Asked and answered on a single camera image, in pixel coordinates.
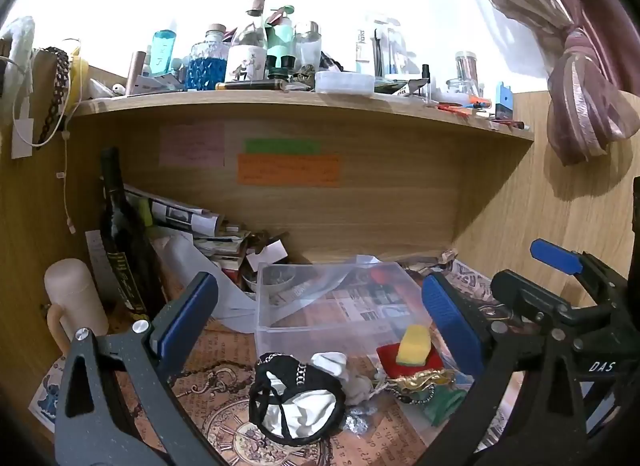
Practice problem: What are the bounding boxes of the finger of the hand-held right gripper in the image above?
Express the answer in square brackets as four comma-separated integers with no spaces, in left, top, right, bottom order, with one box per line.
[490,270,577,337]
[530,239,627,293]

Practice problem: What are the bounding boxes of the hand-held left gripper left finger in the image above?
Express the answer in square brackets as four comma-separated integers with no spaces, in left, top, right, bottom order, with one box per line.
[54,272,227,466]

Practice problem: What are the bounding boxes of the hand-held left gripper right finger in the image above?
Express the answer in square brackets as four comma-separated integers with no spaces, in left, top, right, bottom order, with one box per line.
[419,272,587,466]

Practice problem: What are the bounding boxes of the yellow sponge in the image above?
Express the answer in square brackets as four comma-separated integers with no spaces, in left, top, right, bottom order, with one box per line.
[396,324,433,367]

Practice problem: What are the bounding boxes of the red cloth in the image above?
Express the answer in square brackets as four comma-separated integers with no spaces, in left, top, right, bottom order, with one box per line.
[376,342,445,381]

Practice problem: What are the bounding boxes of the green cloth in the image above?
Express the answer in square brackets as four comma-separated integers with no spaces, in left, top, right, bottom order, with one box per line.
[420,385,468,426]

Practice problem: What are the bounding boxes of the white sock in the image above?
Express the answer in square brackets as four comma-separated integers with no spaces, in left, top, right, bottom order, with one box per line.
[310,351,373,406]

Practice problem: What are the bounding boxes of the clear plastic container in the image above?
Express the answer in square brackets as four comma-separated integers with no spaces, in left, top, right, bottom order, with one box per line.
[254,261,453,377]

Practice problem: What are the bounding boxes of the black and white undergarment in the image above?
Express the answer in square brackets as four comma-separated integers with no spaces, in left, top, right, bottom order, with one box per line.
[248,352,347,447]

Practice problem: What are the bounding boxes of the gold ornate trinket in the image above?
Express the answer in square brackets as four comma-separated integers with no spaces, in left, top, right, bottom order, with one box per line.
[385,368,457,403]

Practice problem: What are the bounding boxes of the pile of books and papers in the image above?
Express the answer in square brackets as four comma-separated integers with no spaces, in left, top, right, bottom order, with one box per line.
[190,223,291,291]

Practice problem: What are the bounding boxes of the vintage clock printed mat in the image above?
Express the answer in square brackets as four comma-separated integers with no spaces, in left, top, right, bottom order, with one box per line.
[112,266,511,466]

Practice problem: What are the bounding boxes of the dark wine bottle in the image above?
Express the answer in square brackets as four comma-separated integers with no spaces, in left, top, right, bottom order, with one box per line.
[99,147,168,321]

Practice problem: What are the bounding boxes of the rolled newspaper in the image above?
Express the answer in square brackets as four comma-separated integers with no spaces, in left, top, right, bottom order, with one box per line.
[122,183,225,239]

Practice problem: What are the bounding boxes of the crumpled silver foil wrapper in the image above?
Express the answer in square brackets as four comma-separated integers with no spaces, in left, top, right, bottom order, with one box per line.
[342,405,377,436]

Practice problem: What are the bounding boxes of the small blue box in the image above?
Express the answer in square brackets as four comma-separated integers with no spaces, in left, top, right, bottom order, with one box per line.
[494,81,515,119]

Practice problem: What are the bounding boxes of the blue cartoon printed paper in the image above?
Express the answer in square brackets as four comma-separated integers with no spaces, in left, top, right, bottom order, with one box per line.
[27,356,68,434]

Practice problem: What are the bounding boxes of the pink sticky note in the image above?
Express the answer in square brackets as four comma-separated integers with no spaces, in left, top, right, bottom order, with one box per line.
[159,122,226,168]

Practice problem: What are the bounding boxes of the orange sticky note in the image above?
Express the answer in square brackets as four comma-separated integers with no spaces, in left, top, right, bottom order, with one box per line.
[237,154,342,189]

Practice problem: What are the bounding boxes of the green sticky note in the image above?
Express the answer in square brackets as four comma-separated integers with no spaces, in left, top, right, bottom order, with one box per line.
[244,139,322,155]

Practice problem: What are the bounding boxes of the glass jar with lid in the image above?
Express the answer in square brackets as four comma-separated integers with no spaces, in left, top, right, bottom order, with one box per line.
[453,50,481,92]

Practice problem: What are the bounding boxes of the pink striped curtain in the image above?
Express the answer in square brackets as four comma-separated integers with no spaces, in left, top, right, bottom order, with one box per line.
[447,0,640,167]

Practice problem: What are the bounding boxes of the wooden shelf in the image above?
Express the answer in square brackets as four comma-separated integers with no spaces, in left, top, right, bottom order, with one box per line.
[70,90,536,143]

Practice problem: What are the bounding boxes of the white paper tag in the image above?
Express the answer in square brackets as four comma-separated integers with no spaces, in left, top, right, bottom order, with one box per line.
[10,118,35,160]

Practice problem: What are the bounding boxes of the brown cardboard tube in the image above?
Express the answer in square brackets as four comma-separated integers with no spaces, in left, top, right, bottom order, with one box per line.
[124,51,146,97]

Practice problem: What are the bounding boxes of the textured glass bottle blue liquid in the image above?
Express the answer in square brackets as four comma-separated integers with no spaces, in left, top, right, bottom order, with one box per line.
[185,24,232,92]

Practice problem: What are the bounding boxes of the yellow tape roll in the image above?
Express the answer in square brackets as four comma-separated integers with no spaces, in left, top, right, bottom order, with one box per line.
[69,48,92,106]

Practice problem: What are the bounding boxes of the black lace band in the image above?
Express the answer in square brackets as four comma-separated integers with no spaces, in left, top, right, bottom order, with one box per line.
[32,46,72,145]

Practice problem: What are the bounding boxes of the light blue liquid bottle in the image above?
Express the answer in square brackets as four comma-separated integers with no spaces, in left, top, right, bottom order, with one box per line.
[150,30,177,77]

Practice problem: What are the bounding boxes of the white plastic box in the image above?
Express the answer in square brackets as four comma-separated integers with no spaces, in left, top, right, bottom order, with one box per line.
[314,70,376,95]

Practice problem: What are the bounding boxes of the clear glass bottle with cork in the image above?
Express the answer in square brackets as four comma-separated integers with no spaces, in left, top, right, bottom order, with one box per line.
[224,0,269,84]

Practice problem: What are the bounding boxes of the clear blister tool package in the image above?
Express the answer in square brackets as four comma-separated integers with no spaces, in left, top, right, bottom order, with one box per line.
[355,12,407,77]

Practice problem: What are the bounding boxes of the mint green binoculars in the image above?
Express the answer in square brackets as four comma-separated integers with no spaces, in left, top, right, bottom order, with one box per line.
[264,4,299,82]

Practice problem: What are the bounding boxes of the clear glass jar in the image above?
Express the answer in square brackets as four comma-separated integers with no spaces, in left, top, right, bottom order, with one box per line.
[294,21,322,72]

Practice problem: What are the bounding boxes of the white fluffy cloth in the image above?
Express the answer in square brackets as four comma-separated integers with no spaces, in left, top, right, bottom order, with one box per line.
[0,16,37,99]

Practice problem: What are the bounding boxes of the beige mug with handle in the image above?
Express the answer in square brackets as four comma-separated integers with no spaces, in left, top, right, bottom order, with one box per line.
[42,258,110,353]

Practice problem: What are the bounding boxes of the white cable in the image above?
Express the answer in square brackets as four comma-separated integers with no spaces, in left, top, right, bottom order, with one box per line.
[10,38,83,235]

